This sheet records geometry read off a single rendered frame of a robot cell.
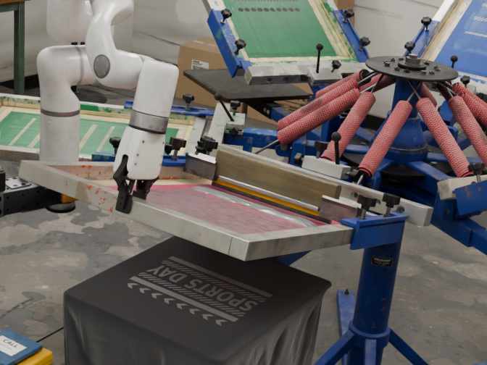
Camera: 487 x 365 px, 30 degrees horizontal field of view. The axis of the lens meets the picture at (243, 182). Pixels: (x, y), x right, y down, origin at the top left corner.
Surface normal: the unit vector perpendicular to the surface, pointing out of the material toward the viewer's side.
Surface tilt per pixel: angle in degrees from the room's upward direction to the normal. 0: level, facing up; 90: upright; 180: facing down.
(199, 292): 0
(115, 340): 92
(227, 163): 75
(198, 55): 89
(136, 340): 91
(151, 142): 89
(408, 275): 0
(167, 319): 0
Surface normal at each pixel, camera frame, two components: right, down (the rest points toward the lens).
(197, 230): -0.50, 0.00
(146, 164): 0.80, 0.33
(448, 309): 0.09, -0.93
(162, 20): -0.54, 0.25
